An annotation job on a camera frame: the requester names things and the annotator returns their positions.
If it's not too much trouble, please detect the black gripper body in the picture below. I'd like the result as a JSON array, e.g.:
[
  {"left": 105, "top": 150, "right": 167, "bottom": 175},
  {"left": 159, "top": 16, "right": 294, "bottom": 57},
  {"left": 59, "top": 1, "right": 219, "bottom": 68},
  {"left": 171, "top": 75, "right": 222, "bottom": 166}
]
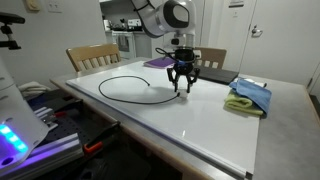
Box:
[{"left": 174, "top": 49, "right": 195, "bottom": 75}]

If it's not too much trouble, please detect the black charger cable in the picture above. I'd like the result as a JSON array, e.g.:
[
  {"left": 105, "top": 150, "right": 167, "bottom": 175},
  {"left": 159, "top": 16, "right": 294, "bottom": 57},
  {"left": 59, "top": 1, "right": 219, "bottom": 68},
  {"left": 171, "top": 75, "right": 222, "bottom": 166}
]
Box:
[{"left": 98, "top": 75, "right": 181, "bottom": 105}]

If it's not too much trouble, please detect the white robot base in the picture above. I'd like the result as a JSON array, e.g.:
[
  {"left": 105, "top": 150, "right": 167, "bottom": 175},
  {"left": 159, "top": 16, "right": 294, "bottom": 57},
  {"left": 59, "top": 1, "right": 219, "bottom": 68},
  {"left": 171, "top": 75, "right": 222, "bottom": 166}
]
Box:
[{"left": 0, "top": 59, "right": 49, "bottom": 175}]

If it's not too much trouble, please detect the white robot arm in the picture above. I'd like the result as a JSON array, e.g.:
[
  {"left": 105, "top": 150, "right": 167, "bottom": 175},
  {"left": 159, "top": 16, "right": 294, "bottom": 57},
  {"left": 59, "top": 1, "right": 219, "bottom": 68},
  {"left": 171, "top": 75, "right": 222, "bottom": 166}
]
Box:
[{"left": 130, "top": 0, "right": 200, "bottom": 93}]

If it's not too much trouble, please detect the purple notebook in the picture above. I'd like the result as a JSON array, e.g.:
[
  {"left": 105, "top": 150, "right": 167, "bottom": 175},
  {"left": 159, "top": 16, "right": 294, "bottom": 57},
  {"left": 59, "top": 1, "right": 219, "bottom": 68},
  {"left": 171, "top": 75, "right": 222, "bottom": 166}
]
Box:
[{"left": 144, "top": 57, "right": 175, "bottom": 69}]

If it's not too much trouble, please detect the black laptop sleeve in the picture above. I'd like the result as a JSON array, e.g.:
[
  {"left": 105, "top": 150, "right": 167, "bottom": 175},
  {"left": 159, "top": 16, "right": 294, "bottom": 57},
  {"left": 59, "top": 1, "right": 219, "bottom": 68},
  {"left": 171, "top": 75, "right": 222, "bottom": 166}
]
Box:
[{"left": 199, "top": 66, "right": 239, "bottom": 85}]

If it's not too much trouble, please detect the right wooden chair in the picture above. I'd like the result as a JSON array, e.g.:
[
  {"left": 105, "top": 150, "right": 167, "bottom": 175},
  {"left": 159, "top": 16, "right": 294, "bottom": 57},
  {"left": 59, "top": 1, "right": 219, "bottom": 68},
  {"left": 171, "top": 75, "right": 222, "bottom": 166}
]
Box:
[{"left": 195, "top": 47, "right": 227, "bottom": 69}]

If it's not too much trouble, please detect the wooden chair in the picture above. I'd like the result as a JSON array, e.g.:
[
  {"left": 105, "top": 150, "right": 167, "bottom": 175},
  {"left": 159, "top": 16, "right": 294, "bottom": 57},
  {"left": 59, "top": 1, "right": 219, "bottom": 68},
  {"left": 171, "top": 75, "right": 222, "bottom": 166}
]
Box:
[
  {"left": 66, "top": 43, "right": 121, "bottom": 72},
  {"left": 195, "top": 47, "right": 227, "bottom": 69}
]

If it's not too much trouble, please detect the white board mat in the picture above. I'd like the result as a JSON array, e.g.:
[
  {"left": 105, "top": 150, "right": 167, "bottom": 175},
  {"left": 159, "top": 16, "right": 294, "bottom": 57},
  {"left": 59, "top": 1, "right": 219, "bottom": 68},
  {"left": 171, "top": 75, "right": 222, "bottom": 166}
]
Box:
[{"left": 66, "top": 61, "right": 259, "bottom": 177}]

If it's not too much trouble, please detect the yellow-green cloth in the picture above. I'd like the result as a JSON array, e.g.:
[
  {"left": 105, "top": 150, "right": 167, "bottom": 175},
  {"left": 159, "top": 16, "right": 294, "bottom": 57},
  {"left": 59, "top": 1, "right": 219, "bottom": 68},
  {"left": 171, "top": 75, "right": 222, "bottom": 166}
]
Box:
[{"left": 224, "top": 89, "right": 264, "bottom": 116}]

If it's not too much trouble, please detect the white kitchen stove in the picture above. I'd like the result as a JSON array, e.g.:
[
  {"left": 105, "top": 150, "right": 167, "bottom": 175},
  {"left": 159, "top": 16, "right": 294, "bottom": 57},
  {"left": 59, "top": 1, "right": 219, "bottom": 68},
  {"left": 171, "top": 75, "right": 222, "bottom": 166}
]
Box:
[{"left": 111, "top": 18, "right": 136, "bottom": 59}]

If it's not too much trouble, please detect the white marker pen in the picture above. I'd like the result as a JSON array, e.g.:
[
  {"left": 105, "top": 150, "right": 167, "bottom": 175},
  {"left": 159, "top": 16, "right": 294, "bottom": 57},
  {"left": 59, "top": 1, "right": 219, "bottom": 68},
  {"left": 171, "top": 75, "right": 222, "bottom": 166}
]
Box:
[{"left": 240, "top": 78, "right": 267, "bottom": 88}]

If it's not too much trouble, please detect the blue cloth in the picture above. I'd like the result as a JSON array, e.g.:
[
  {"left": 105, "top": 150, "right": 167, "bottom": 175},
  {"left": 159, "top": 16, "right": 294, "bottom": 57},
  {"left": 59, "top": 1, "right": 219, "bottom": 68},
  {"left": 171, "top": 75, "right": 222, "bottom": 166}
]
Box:
[{"left": 229, "top": 79, "right": 272, "bottom": 115}]

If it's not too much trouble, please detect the left wooden chair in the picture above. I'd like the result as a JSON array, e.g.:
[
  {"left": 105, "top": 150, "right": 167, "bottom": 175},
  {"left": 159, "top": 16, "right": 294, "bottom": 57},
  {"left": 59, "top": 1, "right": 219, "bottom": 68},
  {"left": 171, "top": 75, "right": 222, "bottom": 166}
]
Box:
[{"left": 66, "top": 43, "right": 121, "bottom": 72}]

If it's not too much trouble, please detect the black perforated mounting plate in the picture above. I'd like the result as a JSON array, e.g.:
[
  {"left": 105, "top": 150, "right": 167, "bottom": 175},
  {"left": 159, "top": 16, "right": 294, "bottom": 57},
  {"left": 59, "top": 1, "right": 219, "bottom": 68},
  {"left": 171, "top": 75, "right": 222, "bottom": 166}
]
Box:
[{"left": 27, "top": 90, "right": 115, "bottom": 145}]

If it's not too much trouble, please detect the white folded towel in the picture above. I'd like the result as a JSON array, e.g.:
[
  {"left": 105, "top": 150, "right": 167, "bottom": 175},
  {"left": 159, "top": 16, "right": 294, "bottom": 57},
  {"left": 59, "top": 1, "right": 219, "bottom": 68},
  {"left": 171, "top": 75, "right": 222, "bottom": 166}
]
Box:
[{"left": 18, "top": 81, "right": 50, "bottom": 97}]

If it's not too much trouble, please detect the silver door handle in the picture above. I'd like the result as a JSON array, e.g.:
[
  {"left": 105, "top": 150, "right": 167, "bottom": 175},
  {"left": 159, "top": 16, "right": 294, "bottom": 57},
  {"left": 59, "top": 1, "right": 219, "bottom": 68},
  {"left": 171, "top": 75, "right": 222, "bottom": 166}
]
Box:
[{"left": 251, "top": 26, "right": 263, "bottom": 37}]

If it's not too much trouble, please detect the orange-handled black clamp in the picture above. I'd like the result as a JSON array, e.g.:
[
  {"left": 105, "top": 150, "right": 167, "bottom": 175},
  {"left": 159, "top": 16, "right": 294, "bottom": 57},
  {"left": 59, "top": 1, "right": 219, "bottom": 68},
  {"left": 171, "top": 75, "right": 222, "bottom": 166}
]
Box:
[{"left": 83, "top": 122, "right": 120, "bottom": 154}]

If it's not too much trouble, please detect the black camera on mount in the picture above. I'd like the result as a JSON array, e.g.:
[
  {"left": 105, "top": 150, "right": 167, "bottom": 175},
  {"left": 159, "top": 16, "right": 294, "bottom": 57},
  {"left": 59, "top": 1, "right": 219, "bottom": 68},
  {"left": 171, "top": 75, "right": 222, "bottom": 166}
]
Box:
[{"left": 0, "top": 12, "right": 25, "bottom": 50}]

